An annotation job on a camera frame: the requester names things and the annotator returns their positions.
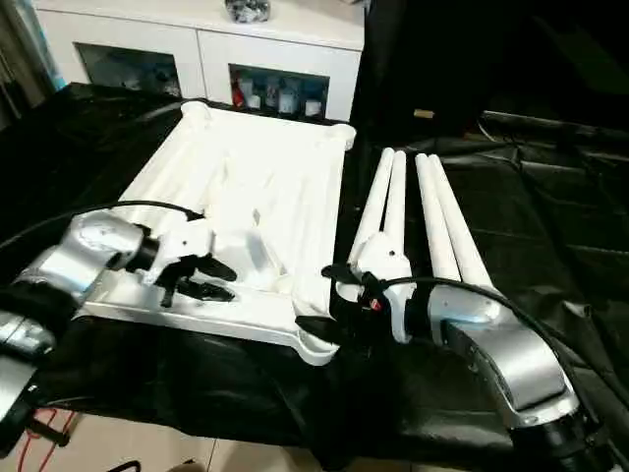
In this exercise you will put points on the shiny object on cabinet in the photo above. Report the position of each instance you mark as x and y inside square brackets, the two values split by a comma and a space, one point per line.
[248, 10]

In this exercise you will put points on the white plastic table top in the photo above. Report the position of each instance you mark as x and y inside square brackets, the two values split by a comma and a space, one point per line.
[236, 162]

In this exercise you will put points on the black mat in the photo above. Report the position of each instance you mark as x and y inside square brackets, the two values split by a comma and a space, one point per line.
[442, 373]

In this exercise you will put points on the white cabinet with glass doors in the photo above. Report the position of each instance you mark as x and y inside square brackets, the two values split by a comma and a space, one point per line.
[196, 44]

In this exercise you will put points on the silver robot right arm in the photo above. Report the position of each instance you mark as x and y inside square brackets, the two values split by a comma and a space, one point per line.
[501, 344]

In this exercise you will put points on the white plastic table leg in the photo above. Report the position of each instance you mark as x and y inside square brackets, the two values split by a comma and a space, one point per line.
[371, 201]
[397, 196]
[459, 221]
[435, 216]

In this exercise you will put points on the small red bottle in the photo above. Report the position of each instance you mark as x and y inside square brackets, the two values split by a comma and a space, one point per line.
[239, 88]

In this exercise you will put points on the small tan block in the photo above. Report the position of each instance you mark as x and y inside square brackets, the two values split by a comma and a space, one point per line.
[424, 113]

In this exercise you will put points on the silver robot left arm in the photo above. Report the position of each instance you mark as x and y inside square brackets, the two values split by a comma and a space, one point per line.
[74, 251]

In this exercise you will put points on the black backdrop cloth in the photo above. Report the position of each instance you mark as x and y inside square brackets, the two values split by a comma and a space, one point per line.
[467, 59]

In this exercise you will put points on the small white jar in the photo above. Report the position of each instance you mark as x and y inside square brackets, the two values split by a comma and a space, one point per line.
[285, 101]
[312, 107]
[255, 101]

